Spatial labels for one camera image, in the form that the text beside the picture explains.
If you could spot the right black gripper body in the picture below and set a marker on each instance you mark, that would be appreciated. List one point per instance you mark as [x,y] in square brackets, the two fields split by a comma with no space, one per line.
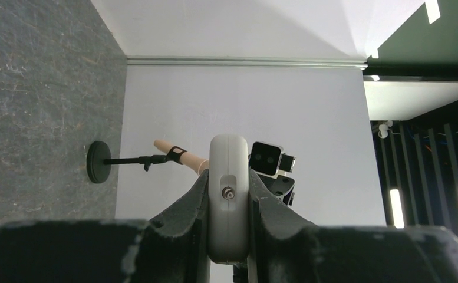
[281,186]

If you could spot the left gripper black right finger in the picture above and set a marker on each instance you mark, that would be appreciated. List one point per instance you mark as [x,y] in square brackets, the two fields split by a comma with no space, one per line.
[280,239]

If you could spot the black stand with pink disc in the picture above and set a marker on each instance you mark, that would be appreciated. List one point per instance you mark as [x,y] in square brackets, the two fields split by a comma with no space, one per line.
[99,160]

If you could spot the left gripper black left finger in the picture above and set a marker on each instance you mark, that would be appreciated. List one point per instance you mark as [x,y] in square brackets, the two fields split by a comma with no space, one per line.
[177,240]

